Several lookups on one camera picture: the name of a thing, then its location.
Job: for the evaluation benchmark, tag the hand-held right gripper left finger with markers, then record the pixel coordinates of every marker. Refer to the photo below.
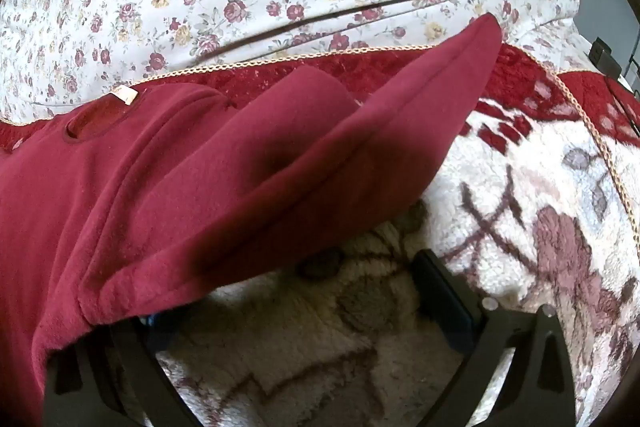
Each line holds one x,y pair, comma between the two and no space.
132,359

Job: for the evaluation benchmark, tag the small black box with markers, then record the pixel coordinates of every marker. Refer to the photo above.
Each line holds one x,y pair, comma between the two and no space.
605,57

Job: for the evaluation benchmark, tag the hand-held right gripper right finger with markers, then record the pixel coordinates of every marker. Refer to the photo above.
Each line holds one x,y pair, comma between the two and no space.
445,302

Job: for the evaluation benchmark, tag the red and cream plush blanket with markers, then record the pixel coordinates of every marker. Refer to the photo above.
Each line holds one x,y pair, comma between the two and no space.
525,187

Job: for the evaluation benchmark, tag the maroon fleece sweater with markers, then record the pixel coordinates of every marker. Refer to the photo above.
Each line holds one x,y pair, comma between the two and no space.
200,182

